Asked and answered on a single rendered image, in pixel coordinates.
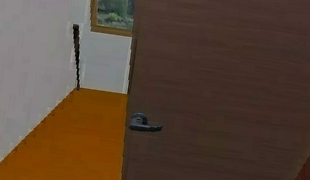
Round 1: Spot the wooden framed window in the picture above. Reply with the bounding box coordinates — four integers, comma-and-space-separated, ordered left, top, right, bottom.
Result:
81, 0, 138, 38

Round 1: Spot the thin black pole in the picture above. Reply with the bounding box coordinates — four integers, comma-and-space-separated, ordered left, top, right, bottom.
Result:
63, 23, 90, 92

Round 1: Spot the brown wooden room door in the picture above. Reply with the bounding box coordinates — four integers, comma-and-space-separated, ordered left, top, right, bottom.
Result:
108, 0, 310, 180

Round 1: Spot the black lever door handle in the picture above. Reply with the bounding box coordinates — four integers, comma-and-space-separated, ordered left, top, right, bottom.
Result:
128, 111, 165, 135

